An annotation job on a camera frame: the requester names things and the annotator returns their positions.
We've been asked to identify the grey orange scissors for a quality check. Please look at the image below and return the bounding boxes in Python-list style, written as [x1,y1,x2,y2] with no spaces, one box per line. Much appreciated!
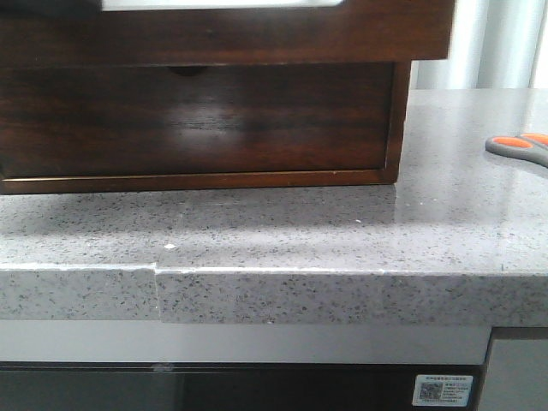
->
[485,133,547,167]

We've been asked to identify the wooden drawer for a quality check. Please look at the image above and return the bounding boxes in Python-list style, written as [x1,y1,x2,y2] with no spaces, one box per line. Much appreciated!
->
[1,1,455,69]
[0,62,395,179]

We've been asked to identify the dark wooden drawer cabinet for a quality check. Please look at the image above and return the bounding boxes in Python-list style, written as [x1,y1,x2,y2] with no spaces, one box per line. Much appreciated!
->
[0,59,413,194]

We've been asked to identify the white QR code sticker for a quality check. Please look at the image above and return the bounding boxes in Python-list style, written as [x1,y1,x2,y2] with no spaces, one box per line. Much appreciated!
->
[412,374,474,408]

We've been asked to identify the white curtain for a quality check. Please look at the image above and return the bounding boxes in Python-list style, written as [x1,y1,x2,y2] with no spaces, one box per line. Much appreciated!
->
[410,1,547,89]

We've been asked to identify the grey cabinet door panel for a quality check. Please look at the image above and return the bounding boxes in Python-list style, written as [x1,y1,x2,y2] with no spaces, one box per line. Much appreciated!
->
[478,328,547,410]

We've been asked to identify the black glass appliance door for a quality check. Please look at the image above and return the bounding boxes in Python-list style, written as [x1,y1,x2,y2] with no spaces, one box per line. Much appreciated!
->
[1,364,482,410]

